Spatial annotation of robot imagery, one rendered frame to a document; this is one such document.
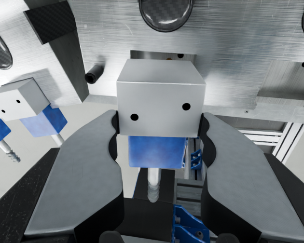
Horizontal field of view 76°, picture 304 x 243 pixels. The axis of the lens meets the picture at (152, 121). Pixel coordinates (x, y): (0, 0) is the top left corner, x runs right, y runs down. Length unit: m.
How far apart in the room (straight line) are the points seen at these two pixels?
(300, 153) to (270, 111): 1.35
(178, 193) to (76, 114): 1.08
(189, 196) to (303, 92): 0.42
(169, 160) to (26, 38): 0.19
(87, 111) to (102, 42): 1.27
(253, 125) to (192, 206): 0.66
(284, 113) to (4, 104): 0.36
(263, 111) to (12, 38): 0.32
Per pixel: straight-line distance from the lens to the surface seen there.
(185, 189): 0.59
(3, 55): 0.29
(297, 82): 0.23
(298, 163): 1.73
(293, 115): 0.33
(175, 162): 0.16
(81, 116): 1.49
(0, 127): 0.37
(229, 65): 0.17
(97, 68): 0.18
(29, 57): 0.26
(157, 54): 0.19
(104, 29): 0.17
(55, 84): 0.26
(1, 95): 0.28
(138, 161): 0.15
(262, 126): 1.13
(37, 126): 0.30
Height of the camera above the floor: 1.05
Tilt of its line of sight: 52 degrees down
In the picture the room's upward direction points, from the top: 166 degrees counter-clockwise
